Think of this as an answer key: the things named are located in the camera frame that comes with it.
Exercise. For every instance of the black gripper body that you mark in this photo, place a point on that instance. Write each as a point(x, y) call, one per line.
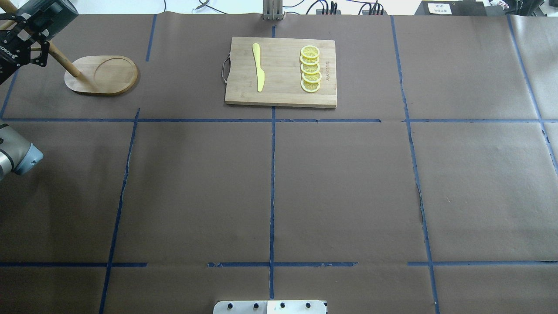
point(8, 59)

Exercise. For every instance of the dark grey HOME mug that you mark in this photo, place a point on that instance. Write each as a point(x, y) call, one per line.
point(48, 17)

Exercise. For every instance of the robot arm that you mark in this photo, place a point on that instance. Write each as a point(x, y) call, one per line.
point(18, 155)

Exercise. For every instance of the wooden cup storage rack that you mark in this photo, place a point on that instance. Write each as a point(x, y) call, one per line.
point(105, 75)

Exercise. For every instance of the yellow plastic knife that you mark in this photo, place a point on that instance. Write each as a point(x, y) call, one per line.
point(260, 73)

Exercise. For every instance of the bamboo cutting board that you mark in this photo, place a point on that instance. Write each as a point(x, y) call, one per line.
point(280, 61)

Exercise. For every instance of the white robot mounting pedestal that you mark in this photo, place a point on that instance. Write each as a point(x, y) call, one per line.
point(271, 307)

